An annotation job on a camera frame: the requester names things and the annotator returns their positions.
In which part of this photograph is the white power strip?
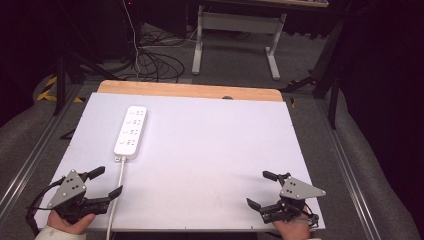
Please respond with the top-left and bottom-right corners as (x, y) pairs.
(113, 105), (148, 160)

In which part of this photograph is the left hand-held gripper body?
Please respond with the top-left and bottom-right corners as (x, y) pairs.
(46, 169), (111, 225)

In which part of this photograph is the person's right hand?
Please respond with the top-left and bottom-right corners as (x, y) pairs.
(272, 205), (313, 240)

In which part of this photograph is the black curtain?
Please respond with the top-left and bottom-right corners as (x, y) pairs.
(333, 0), (424, 234)

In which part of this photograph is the white power strip cable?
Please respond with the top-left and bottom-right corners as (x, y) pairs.
(105, 155), (128, 240)

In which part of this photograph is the black tripod stand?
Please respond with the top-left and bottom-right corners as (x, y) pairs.
(52, 0), (122, 117)

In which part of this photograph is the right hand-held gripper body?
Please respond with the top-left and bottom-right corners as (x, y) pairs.
(259, 175), (327, 225)

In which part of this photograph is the black floor cable bundle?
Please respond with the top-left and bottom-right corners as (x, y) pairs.
(132, 29), (186, 84)

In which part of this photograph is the white hanging cable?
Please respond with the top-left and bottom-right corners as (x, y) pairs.
(121, 0), (141, 80)

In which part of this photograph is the white table frame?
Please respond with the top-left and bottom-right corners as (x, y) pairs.
(191, 0), (330, 81)

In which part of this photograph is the black metal stand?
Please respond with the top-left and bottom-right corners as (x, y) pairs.
(279, 16), (348, 130)

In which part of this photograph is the aluminium floor rail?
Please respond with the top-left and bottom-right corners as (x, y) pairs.
(0, 84), (83, 218)
(315, 99), (378, 240)

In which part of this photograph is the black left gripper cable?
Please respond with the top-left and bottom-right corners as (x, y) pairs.
(25, 176), (66, 236)

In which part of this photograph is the black equipment box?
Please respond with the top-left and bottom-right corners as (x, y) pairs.
(71, 0), (145, 62)

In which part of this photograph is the yellow black floor tape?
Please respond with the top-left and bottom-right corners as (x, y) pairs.
(36, 75), (85, 104)

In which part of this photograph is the person's left hand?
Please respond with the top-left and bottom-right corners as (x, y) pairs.
(46, 209), (97, 235)

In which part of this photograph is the thin right gripper cable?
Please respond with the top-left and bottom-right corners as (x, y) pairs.
(303, 201), (320, 230)

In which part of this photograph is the white table board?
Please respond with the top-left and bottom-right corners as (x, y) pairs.
(34, 92), (326, 233)

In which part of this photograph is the wooden table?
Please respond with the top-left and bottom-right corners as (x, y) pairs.
(96, 79), (284, 102)

